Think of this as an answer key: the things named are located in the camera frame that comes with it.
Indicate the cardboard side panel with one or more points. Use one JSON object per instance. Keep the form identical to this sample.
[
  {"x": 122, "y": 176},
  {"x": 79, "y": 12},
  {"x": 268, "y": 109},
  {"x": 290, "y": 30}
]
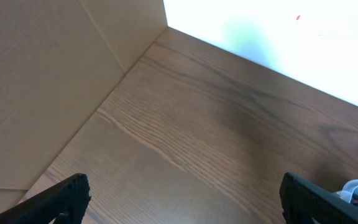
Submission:
[{"x": 59, "y": 59}]

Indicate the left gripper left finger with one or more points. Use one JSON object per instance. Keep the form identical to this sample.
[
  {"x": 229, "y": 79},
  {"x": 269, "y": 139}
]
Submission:
[{"x": 64, "y": 202}]

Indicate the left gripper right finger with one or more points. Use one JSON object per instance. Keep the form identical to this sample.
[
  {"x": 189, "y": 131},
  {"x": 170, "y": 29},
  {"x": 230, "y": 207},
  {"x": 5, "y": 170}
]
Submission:
[{"x": 304, "y": 202}]

